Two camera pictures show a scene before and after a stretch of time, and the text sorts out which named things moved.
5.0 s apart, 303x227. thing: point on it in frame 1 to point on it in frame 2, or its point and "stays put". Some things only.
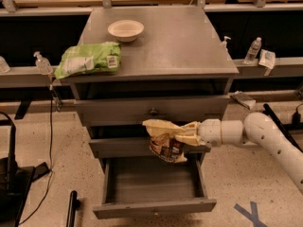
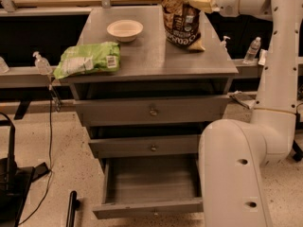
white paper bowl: (126, 30) stays put
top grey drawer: (135, 111) stays put
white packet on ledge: (267, 59) stays put
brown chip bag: (163, 141) to (182, 23)
